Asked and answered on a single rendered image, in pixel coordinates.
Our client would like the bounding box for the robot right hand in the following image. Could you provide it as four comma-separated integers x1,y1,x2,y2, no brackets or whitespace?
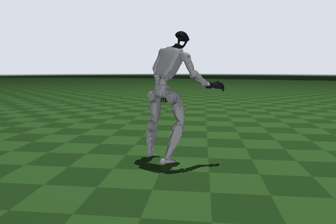
206,81,224,91

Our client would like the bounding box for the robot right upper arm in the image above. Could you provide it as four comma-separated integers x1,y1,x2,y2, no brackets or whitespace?
180,51,197,79

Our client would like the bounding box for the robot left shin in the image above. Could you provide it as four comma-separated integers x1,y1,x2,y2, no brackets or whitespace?
146,121,157,156

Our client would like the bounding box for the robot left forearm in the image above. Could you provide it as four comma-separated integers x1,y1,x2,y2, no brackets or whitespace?
153,72,160,84

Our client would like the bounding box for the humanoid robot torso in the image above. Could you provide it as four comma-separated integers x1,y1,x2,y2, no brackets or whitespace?
154,47,183,98

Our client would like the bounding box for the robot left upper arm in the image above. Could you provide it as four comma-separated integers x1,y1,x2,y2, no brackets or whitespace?
153,48,165,73

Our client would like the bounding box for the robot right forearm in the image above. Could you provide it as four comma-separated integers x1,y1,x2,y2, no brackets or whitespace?
194,70,210,88

